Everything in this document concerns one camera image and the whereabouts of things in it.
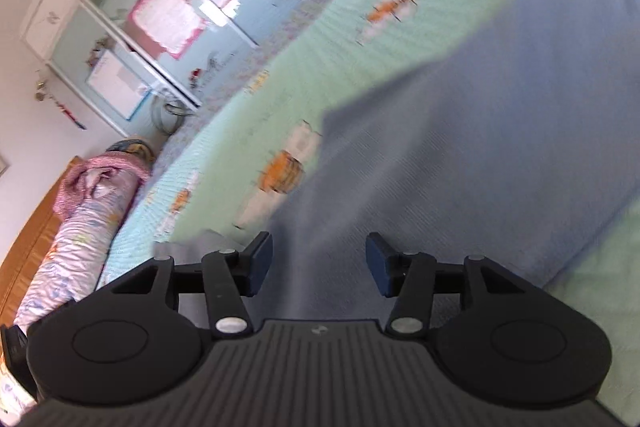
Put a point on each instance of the pink knitted blanket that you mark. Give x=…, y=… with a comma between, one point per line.
x=127, y=161

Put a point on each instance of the sliding door wardrobe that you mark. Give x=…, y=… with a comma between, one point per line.
x=143, y=64

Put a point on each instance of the green quilted bee bedspread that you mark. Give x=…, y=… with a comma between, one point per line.
x=252, y=150

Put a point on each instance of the blue fleece pants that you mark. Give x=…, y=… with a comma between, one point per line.
x=522, y=146

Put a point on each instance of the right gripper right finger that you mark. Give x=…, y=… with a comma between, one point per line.
x=409, y=279

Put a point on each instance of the wall lamp with tassel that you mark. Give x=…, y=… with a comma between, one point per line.
x=43, y=93

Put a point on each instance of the wooden headboard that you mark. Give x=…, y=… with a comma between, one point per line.
x=27, y=252

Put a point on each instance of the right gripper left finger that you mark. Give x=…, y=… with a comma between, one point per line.
x=228, y=278

